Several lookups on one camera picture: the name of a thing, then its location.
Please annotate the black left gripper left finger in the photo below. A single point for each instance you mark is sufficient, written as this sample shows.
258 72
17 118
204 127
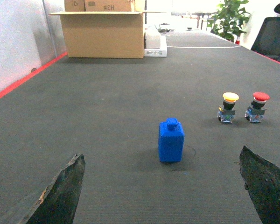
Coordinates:
58 202

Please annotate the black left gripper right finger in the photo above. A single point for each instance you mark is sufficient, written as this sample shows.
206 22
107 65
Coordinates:
262 181

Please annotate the blue block part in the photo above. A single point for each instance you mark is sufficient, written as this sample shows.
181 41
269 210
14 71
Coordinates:
170 140

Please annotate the red mushroom push button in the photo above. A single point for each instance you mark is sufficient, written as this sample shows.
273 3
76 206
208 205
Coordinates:
255 111

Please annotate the yellow mushroom push button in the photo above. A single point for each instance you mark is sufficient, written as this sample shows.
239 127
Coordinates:
226 112

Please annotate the black office chair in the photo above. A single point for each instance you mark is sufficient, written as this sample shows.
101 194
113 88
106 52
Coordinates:
267 42

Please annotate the green potted plant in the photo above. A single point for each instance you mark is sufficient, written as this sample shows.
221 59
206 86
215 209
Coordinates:
229 19

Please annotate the large open cardboard box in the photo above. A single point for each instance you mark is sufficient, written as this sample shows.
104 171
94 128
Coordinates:
103 34

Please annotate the flat white box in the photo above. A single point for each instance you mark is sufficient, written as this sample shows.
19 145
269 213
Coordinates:
161 52

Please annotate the small white box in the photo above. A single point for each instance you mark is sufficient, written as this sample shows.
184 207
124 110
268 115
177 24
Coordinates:
152 39

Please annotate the upper cardboard box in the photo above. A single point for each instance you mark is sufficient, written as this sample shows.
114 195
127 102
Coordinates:
104 5

